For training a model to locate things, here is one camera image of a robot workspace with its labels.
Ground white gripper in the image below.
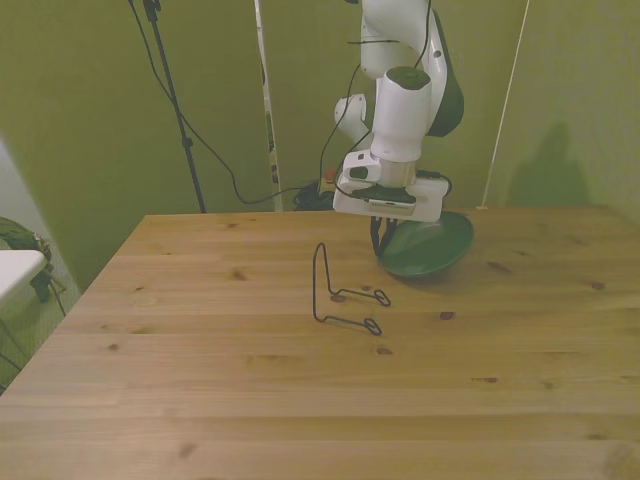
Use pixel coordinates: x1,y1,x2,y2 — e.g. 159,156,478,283
332,173,450,252

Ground dark green round plate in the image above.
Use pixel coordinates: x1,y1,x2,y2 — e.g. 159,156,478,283
376,210,475,280

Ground white vertical strip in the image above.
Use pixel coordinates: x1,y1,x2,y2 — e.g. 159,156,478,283
253,0,285,213

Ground black tripod stand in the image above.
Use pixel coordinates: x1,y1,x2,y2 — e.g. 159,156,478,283
141,0,209,215

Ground white side table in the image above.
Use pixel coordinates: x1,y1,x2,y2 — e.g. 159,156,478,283
0,249,47,304

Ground dark green cloth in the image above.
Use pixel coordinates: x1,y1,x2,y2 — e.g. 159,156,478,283
0,216,56,303

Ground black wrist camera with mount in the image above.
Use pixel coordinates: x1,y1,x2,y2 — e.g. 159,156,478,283
349,183,419,209

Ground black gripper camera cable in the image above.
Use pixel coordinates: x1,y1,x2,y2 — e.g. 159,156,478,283
318,0,452,199

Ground black cable bundle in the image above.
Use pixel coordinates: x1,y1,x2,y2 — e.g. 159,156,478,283
292,180,335,212

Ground black wire plate stand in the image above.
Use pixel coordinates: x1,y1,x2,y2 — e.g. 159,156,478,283
310,241,393,338

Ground black tripod cable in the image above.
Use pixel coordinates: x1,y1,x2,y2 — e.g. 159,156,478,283
127,0,306,206

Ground white hanging cord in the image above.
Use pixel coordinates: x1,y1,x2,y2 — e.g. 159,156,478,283
478,0,532,211

